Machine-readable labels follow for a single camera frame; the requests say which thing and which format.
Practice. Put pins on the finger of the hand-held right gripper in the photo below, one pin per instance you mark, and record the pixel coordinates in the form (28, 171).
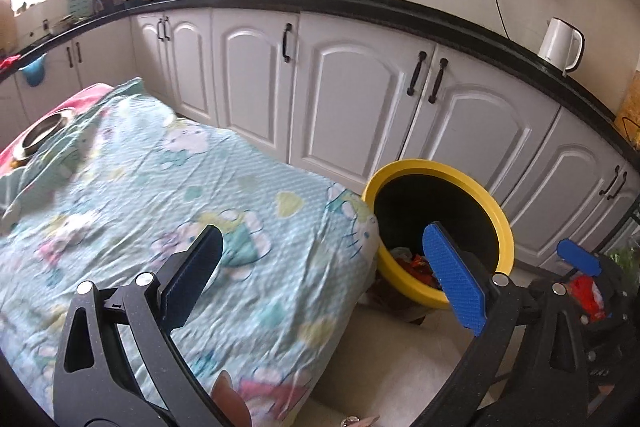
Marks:
(580, 257)
(607, 327)

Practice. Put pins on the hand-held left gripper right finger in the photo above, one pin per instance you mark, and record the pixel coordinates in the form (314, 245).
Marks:
(452, 277)

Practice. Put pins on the pink blanket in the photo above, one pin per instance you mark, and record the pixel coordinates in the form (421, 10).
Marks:
(95, 96)

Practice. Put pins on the red cloth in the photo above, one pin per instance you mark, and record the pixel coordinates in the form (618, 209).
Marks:
(9, 62)

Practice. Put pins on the person's left hand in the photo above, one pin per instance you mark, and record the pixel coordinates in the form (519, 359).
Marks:
(230, 402)

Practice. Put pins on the cartoon printed blanket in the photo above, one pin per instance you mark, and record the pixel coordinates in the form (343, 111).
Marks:
(200, 187)

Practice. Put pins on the wooden cutting board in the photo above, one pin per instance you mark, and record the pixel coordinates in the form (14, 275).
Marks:
(6, 22)

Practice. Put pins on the white electric kettle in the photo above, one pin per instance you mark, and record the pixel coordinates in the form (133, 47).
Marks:
(557, 44)

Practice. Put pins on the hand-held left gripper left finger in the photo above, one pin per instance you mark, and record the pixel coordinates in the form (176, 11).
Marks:
(190, 279)

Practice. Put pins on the red snack wrapper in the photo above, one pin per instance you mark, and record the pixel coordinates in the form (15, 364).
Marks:
(589, 297)

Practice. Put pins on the steel bowl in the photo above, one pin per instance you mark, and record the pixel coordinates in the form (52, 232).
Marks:
(42, 134)

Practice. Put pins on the blue hanging pouch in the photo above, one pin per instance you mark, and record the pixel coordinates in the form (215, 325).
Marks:
(34, 72)

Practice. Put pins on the row of white base cabinets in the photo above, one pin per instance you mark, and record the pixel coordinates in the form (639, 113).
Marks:
(350, 107)

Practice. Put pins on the green leafy vegetables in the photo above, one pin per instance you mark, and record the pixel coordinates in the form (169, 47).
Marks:
(625, 259)

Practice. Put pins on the yellow-rimmed black bin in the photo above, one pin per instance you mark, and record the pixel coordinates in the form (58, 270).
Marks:
(500, 232)

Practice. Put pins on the red plastic bag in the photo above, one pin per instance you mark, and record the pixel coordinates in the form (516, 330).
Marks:
(415, 268)

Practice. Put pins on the black countertop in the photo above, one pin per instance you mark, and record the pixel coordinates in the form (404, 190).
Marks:
(400, 9)

